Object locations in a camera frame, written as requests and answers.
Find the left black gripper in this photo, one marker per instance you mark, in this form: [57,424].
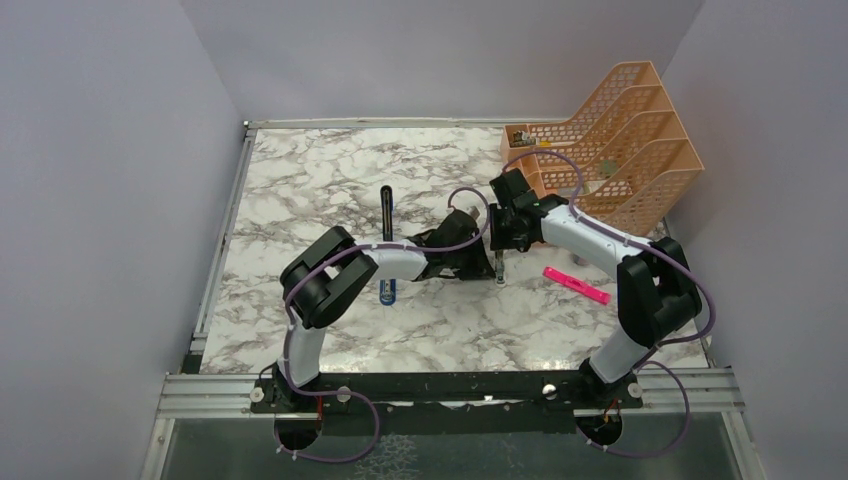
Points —
[480,268]

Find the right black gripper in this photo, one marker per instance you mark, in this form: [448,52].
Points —
[498,241]

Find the blue stapler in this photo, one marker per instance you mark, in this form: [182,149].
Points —
[387,288]

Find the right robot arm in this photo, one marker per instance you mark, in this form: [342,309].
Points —
[656,295]

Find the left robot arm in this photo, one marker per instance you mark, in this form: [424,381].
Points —
[323,282]

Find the pink capped pen tube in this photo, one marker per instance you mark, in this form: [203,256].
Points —
[578,260]

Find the pink highlighter marker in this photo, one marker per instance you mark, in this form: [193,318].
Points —
[577,286]

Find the orange desk organizer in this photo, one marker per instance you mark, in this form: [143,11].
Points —
[626,141]

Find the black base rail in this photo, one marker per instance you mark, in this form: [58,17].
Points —
[339,404]

